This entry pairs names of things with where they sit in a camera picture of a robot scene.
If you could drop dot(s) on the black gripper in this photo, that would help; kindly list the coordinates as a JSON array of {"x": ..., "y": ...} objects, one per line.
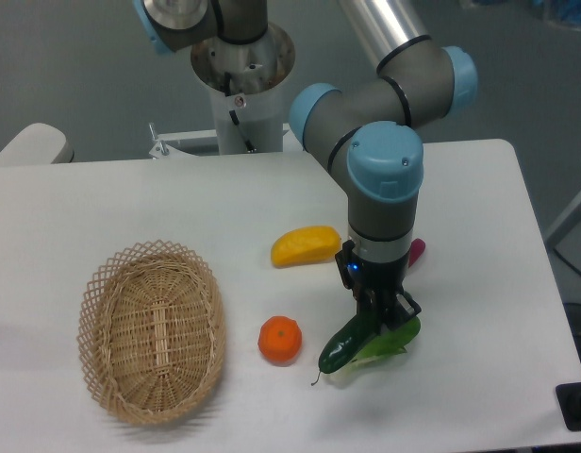
[{"x": 369, "y": 280}]

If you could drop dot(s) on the dark green toy cucumber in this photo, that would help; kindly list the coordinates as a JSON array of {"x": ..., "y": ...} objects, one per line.
[{"x": 348, "y": 341}]

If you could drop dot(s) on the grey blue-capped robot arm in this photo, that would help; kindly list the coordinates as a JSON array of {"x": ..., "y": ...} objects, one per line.
[{"x": 364, "y": 138}]

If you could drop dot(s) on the pink toy vegetable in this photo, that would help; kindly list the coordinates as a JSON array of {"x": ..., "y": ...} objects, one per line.
[{"x": 416, "y": 251}]

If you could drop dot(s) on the yellow toy bell pepper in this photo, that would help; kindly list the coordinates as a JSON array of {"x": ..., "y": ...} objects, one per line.
[{"x": 305, "y": 245}]

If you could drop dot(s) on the orange toy tangerine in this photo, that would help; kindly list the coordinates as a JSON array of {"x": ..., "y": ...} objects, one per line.
[{"x": 280, "y": 339}]

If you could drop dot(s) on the black device at table edge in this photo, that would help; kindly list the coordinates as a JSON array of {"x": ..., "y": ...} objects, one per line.
[{"x": 569, "y": 399}]

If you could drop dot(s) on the woven wicker basket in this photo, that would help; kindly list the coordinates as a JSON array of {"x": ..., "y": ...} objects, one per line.
[{"x": 151, "y": 333}]

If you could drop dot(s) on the white chair armrest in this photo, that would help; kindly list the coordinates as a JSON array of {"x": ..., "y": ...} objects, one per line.
[{"x": 37, "y": 144}]

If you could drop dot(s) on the white furniture frame right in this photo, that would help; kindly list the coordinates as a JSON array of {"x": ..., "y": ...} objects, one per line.
[{"x": 565, "y": 222}]

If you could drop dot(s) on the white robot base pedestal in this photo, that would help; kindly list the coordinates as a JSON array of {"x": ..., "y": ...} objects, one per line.
[{"x": 243, "y": 60}]

